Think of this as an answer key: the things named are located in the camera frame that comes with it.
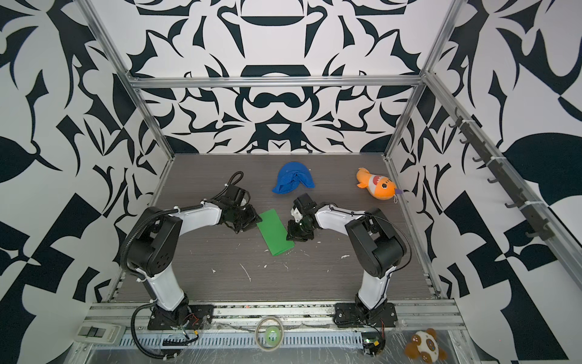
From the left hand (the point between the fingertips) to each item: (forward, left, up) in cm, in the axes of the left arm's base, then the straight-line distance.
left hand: (263, 216), depth 94 cm
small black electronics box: (-43, -36, -4) cm, 56 cm away
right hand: (-8, -10, -2) cm, 13 cm away
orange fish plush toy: (+9, -50, +5) cm, 51 cm away
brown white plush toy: (-44, -49, 0) cm, 66 cm away
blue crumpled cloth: (+19, -12, +2) cm, 23 cm away
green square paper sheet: (-5, -4, -5) cm, 8 cm away
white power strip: (-38, +48, -2) cm, 61 cm away
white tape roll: (-39, -7, -2) cm, 40 cm away
